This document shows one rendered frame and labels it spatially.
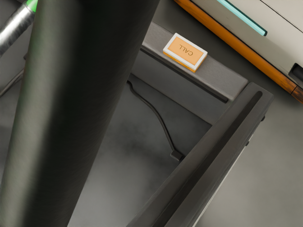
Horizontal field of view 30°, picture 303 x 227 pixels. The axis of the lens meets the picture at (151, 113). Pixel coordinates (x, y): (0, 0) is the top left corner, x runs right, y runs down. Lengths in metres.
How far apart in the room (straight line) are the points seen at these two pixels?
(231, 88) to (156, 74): 0.12
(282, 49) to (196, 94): 0.83
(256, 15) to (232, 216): 0.57
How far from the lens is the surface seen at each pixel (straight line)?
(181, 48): 0.74
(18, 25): 0.53
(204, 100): 0.78
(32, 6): 0.53
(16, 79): 0.67
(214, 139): 0.58
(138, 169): 0.82
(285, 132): 1.76
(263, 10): 1.59
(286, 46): 1.58
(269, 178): 1.71
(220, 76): 0.74
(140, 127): 0.83
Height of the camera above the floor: 1.62
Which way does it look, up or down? 70 degrees down
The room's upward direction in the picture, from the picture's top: 3 degrees clockwise
